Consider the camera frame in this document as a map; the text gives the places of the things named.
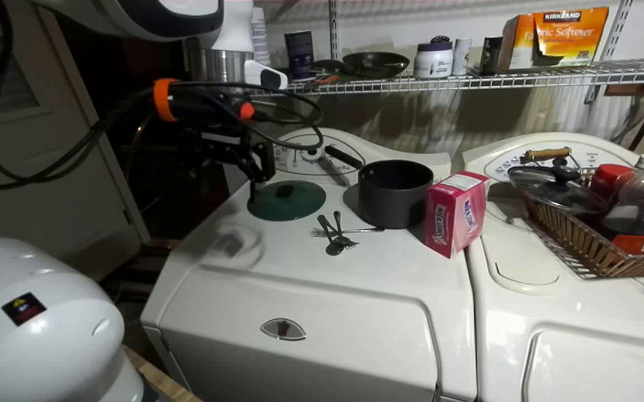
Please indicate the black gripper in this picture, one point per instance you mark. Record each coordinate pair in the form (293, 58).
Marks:
(212, 107)

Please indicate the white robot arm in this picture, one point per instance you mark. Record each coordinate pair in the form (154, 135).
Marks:
(38, 335)

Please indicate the black pot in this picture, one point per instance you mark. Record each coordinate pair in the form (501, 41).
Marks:
(394, 195)

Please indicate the glass pot lid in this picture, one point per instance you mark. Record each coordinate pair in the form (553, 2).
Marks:
(553, 191)

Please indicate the green round lid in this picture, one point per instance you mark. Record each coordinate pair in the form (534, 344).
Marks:
(286, 202)

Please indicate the dark blue box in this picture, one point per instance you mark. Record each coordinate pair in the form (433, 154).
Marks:
(301, 56)

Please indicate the black measuring spoons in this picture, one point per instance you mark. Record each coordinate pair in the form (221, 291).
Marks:
(334, 232)

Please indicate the white washing machine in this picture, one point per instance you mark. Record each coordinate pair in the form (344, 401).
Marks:
(313, 303)

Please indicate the white door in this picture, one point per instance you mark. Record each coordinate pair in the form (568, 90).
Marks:
(46, 186)

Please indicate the white jar dark lid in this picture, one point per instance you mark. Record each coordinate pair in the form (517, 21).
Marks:
(435, 58)

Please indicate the pink cardboard box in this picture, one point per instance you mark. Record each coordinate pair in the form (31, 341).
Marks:
(453, 215)

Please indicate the orange cardboard box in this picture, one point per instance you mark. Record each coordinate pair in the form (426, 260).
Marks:
(571, 37)

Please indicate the brown wicker basket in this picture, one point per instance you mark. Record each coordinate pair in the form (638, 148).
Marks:
(587, 245)

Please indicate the white dryer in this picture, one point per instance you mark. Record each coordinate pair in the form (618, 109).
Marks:
(560, 335)

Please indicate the red capped bottle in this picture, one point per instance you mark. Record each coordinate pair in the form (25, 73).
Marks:
(632, 207)

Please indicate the white slotted shelf rail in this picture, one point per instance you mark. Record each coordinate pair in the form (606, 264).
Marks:
(334, 25)
(614, 37)

